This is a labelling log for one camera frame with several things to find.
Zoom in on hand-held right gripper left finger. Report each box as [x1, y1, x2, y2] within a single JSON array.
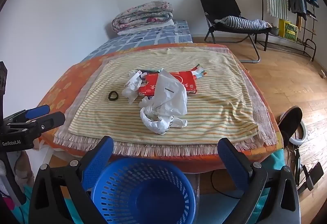
[[29, 136, 114, 224]]

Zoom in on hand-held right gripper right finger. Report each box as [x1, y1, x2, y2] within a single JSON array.
[[217, 138, 300, 224]]

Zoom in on teal cloth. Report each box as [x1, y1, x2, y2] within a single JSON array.
[[10, 149, 288, 224]]

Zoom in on folded floral quilt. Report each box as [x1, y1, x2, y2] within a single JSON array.
[[112, 1, 174, 33]]

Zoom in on striped yellow fringed blanket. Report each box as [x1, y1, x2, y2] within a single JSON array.
[[52, 45, 278, 158]]

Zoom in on black metal clothes rack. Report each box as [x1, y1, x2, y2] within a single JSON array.
[[255, 0, 320, 62]]

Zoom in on red cardboard box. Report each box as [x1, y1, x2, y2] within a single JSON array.
[[138, 70, 198, 97]]

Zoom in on large white plastic bag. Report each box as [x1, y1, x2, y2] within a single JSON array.
[[139, 71, 188, 117]]

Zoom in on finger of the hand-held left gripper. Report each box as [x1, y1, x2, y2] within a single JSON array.
[[6, 112, 66, 138], [5, 105, 51, 125]]

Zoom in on black folding chair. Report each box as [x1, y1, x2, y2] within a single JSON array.
[[197, 0, 272, 63]]

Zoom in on black tripod stand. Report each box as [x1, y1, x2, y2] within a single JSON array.
[[296, 161, 324, 195]]

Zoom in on dark slipper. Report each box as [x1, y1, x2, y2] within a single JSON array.
[[277, 106, 303, 148]]

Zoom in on striped cushion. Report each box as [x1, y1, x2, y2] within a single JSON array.
[[215, 16, 272, 31]]

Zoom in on white ring light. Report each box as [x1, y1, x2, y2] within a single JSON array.
[[289, 120, 307, 149]]

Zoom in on white paper wrapper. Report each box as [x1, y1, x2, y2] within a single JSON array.
[[122, 70, 143, 104]]

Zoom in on yellow plastic crate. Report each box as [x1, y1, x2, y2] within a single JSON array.
[[278, 19, 299, 43]]

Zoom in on blue patterned sheet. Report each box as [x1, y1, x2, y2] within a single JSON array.
[[79, 20, 193, 63]]

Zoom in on white toothpaste tube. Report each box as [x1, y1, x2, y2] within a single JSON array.
[[191, 64, 208, 77]]

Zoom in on orange floral bedsheet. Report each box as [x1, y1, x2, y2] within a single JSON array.
[[37, 43, 284, 173]]

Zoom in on blue plastic basket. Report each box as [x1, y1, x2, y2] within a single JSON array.
[[91, 158, 197, 224]]

